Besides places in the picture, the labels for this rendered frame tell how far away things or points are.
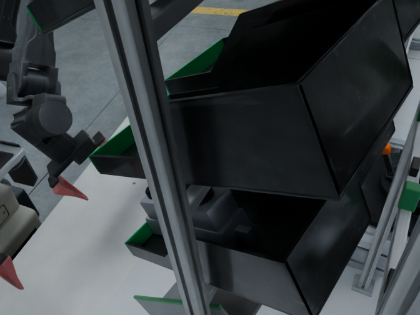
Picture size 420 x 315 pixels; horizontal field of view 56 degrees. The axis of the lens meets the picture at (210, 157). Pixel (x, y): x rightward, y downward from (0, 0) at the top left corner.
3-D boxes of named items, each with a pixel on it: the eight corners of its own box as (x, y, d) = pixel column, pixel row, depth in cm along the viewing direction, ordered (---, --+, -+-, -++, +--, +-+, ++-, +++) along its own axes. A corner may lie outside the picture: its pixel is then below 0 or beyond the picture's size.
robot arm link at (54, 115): (53, 82, 77) (6, 74, 71) (82, 68, 69) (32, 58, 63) (53, 142, 76) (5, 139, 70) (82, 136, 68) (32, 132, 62)
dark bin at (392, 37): (99, 174, 43) (59, 115, 39) (177, 110, 50) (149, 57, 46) (339, 202, 22) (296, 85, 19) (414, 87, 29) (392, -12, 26)
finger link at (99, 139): (132, 162, 79) (98, 132, 74) (107, 188, 79) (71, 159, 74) (124, 151, 85) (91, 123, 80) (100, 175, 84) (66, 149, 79)
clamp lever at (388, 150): (385, 175, 85) (377, 148, 81) (387, 169, 86) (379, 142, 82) (403, 175, 82) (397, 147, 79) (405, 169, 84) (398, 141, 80)
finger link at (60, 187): (108, 187, 79) (72, 159, 74) (82, 214, 78) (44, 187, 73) (100, 175, 84) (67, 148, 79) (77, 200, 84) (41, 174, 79)
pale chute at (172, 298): (149, 315, 68) (132, 297, 67) (197, 259, 75) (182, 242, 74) (242, 335, 45) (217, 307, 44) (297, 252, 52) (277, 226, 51)
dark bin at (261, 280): (132, 255, 54) (104, 215, 50) (192, 194, 61) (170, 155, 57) (314, 325, 33) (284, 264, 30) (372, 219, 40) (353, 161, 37)
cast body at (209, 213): (195, 243, 49) (169, 200, 46) (215, 219, 51) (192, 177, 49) (245, 257, 43) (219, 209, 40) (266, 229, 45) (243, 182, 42)
